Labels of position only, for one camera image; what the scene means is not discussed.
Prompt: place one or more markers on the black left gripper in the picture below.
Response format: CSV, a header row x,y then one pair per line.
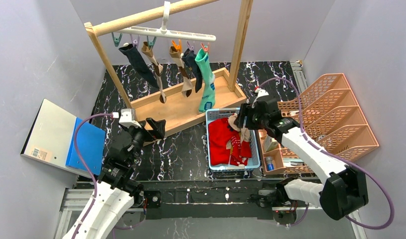
x,y
147,131

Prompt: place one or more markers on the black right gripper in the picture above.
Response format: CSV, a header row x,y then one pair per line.
x,y
246,114

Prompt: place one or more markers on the mint green patterned sock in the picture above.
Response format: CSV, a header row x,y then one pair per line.
x,y
208,97

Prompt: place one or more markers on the coral clothespin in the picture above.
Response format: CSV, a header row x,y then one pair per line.
x,y
205,47

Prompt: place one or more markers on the lilac clothespin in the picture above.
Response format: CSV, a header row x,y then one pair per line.
x,y
135,40
190,45

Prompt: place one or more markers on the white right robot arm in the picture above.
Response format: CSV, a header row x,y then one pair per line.
x,y
342,188

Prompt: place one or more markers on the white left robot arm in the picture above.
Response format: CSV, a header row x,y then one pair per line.
x,y
114,190

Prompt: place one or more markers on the white plastic clip hanger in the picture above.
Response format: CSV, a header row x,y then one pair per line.
x,y
166,33

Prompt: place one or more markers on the white cardboard box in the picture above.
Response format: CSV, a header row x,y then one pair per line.
x,y
269,144

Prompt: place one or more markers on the wooden drying rack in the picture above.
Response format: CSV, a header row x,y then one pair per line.
x,y
180,113

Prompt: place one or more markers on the red sock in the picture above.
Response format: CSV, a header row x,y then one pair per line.
x,y
225,146

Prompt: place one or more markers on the blue capped bottle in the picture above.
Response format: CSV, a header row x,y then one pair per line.
x,y
269,163

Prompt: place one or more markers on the peach plastic desk organizer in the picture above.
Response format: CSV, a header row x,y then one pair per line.
x,y
333,118

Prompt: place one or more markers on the beige brown sock right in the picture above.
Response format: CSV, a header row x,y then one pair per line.
x,y
176,57

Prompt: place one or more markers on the beige brown sock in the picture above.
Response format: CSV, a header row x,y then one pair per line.
x,y
176,57
148,52

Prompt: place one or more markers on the beige brown sock left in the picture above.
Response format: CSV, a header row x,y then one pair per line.
x,y
148,52

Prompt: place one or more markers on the teal clothespin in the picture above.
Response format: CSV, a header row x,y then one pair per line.
x,y
116,37
151,42

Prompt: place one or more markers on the orange clothespin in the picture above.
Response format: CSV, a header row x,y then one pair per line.
x,y
177,45

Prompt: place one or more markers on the teal clothespin far left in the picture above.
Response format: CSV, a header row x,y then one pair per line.
x,y
116,37

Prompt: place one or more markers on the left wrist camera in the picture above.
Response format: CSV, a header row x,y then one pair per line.
x,y
126,118

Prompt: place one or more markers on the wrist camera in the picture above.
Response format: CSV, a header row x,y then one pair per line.
x,y
126,118
260,93

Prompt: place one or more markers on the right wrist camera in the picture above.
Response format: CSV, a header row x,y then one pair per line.
x,y
260,93

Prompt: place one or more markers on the grey metal rail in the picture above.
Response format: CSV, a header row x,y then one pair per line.
x,y
300,78

